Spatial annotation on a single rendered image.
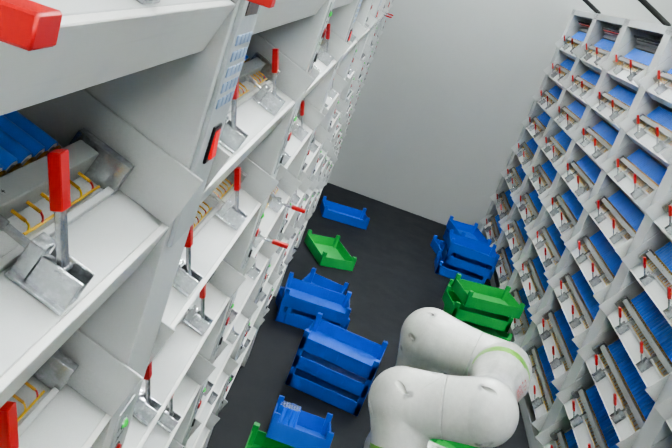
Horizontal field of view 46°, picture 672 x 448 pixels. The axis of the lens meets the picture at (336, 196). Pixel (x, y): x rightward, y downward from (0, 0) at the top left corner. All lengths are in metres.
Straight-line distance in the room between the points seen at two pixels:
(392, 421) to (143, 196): 0.72
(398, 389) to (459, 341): 0.43
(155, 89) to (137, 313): 0.19
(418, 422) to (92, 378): 0.65
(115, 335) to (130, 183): 0.14
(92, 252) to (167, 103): 0.14
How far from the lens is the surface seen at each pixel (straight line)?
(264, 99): 1.17
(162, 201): 0.66
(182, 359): 1.22
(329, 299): 3.69
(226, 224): 1.22
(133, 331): 0.71
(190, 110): 0.64
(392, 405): 1.27
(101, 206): 0.63
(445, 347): 1.68
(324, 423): 2.88
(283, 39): 1.33
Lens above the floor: 1.55
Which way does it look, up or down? 16 degrees down
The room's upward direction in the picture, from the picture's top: 20 degrees clockwise
